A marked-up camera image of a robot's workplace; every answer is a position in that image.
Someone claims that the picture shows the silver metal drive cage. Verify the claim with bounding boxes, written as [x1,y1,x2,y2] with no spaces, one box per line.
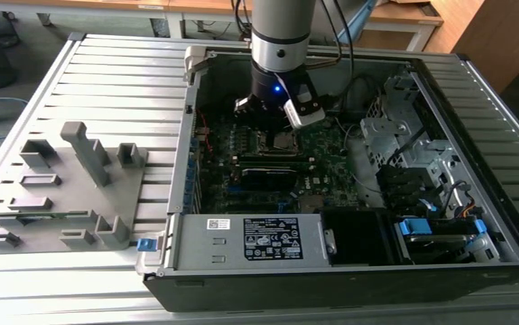
[360,69,463,177]

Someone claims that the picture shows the blue disk carrier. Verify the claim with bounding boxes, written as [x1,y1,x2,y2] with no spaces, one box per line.
[397,217,489,245]

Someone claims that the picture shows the black plastic bay bracket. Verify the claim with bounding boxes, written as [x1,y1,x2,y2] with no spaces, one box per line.
[375,165,443,209]

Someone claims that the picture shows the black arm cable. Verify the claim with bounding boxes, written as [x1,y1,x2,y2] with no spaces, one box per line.
[305,0,356,102]

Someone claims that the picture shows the pale blue teach pendant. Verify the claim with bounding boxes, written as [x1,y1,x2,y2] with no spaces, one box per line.
[333,0,380,45]

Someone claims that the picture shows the silver square CPU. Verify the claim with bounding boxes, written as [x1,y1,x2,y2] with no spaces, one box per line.
[272,132,298,150]

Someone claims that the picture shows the metal CPU socket cover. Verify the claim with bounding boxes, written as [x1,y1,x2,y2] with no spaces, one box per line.
[257,131,305,156]

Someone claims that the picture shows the blue expansion slot strip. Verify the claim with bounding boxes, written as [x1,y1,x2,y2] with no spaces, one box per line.
[185,135,204,214]

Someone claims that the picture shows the small blue case latch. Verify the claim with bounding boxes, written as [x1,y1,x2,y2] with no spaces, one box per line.
[134,238,157,253]

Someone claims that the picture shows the blue floor cable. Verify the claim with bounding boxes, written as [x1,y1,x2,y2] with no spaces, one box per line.
[0,96,30,142]

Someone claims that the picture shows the grey case release latch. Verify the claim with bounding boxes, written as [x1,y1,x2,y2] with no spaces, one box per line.
[182,45,218,84]

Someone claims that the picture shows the square chipset heat sink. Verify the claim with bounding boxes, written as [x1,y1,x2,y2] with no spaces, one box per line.
[297,194,328,213]

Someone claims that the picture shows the black CPU socket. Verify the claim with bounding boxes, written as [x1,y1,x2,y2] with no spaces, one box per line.
[256,130,308,157]

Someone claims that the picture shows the black graphics card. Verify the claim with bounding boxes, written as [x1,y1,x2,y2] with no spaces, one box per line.
[240,166,298,192]

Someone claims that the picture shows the grey plastic parts rack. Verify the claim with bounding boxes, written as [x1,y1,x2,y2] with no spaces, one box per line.
[0,121,150,255]

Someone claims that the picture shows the black flat disk wire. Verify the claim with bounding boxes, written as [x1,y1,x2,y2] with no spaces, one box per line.
[384,116,431,167]

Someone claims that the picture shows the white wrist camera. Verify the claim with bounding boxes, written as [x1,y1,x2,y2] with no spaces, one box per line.
[282,84,326,130]

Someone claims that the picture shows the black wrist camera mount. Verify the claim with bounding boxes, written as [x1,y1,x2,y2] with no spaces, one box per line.
[232,96,257,118]

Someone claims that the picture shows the green motherboard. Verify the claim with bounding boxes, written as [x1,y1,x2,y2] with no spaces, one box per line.
[197,108,389,215]

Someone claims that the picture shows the brown wooden cabinet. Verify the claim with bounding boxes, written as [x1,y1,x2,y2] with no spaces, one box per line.
[423,0,519,95]

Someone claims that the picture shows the wooden desk white legs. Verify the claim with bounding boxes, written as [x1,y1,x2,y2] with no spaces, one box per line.
[168,0,444,52]
[0,0,182,39]

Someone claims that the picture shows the silver power supply unit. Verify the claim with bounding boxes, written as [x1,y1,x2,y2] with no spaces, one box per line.
[162,212,330,272]

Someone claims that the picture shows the coloured power wires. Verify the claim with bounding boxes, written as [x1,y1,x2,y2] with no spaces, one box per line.
[441,181,484,220]

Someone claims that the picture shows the black looped case cable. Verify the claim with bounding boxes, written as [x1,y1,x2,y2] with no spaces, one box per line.
[341,74,384,114]

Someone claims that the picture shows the black open PC case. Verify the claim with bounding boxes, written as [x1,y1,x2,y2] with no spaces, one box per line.
[141,45,519,314]

